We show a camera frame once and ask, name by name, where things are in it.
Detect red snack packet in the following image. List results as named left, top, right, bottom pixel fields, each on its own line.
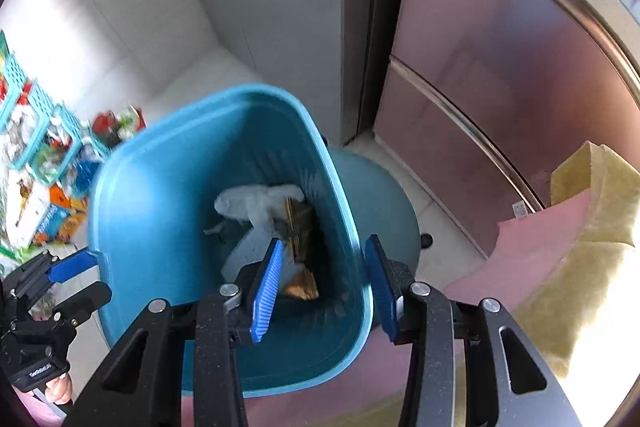
left=91, top=106, right=147, bottom=144

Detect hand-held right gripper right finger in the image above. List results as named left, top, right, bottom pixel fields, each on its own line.
left=364, top=234, right=583, bottom=427

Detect stainless steel refrigerator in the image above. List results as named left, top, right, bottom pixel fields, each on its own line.
left=357, top=0, right=640, bottom=259

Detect brown snack wrapper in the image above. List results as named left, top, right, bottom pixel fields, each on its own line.
left=279, top=197, right=322, bottom=302

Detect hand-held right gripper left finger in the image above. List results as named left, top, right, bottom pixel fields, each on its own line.
left=65, top=238, right=286, bottom=427

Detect pink cloth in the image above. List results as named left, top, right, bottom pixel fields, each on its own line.
left=180, top=201, right=598, bottom=427

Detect white tissue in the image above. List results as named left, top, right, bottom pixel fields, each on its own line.
left=204, top=183, right=307, bottom=278

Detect pile of colourful packets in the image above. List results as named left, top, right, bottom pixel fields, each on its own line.
left=0, top=157, right=103, bottom=263

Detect blue plastic trash bin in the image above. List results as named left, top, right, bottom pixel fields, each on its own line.
left=87, top=84, right=376, bottom=397

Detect turquoise plastic baskets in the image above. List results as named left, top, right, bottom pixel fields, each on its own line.
left=0, top=31, right=87, bottom=185

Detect person's left hand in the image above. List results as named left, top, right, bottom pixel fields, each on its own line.
left=42, top=372, right=76, bottom=406

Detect person's left forearm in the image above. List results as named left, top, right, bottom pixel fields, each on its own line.
left=17, top=394, right=68, bottom=427

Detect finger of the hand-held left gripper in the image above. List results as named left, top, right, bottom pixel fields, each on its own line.
left=44, top=280, right=114, bottom=341
left=0, top=249, right=104, bottom=305

